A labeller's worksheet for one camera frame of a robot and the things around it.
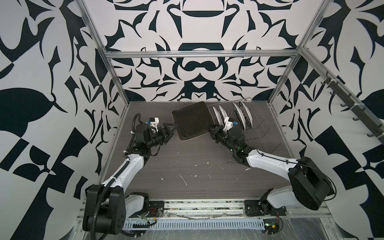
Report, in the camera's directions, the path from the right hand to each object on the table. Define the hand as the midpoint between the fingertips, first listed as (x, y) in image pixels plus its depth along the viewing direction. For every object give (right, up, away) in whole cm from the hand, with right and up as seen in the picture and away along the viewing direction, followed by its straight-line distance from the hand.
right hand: (205, 123), depth 77 cm
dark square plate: (-7, +1, +5) cm, 9 cm away
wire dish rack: (+39, -9, +21) cm, 46 cm away
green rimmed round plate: (+9, +4, +14) cm, 17 cm away
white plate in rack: (+12, +6, +17) cm, 21 cm away
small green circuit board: (+30, -48, -6) cm, 57 cm away
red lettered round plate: (+26, +5, +14) cm, 30 cm away
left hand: (-15, -1, +2) cm, 15 cm away
